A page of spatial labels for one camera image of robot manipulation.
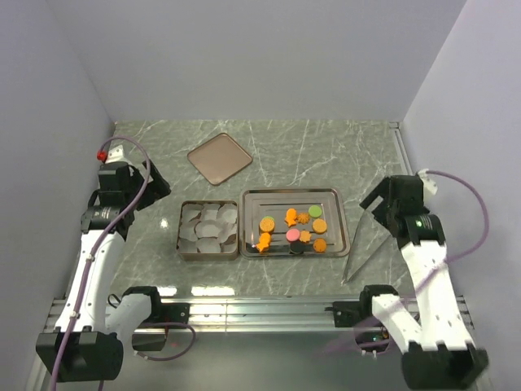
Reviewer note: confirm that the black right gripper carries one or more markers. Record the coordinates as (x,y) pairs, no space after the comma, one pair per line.
(380,190)

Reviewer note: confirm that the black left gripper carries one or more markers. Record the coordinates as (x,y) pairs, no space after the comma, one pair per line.
(156,189)

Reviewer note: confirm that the metal tongs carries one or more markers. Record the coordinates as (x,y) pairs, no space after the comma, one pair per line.
(368,239)

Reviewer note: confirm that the pink macaron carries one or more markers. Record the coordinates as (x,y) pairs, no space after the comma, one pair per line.
(293,235)

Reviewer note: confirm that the round sandwich cookie green top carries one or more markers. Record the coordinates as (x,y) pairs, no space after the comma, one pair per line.
(267,224)

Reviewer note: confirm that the orange fish cookie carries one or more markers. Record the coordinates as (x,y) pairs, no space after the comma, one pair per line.
(264,242)
(290,218)

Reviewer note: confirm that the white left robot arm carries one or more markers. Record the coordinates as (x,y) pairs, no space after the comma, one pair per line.
(87,342)

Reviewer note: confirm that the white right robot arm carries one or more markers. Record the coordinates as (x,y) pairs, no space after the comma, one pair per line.
(437,351)

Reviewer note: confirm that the white paper cup liners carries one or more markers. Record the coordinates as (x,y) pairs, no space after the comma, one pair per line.
(208,228)

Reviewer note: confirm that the round tan sandwich cookie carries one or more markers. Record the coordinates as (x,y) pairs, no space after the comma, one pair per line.
(319,226)

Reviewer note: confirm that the rose gold cookie tin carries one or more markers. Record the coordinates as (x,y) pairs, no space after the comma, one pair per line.
(207,231)

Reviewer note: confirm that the green macaron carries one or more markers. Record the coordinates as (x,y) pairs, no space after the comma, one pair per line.
(315,211)

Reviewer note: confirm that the chocolate chip cookie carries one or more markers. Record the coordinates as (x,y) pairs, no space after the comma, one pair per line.
(319,245)

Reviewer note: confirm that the rose gold tin lid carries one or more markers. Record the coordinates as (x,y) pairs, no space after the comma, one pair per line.
(219,159)

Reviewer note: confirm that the black sandwich cookie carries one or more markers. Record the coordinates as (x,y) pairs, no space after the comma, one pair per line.
(297,247)

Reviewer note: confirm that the stainless steel tray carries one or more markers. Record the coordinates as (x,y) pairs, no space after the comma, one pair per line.
(257,203)

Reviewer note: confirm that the aluminium side rail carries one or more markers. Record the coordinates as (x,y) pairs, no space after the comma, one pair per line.
(395,128)

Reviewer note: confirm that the aluminium front rail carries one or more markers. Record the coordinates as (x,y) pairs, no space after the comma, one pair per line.
(257,314)

